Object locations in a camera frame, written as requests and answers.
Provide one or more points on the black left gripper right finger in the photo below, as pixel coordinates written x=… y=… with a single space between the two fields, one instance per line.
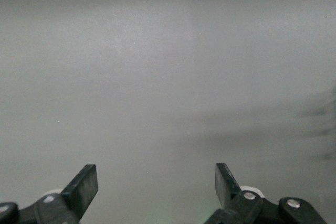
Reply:
x=228 y=195

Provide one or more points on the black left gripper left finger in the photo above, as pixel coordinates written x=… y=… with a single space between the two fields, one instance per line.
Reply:
x=78 y=195

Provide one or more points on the dark grey table mat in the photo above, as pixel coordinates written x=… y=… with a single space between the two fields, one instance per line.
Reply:
x=157 y=77

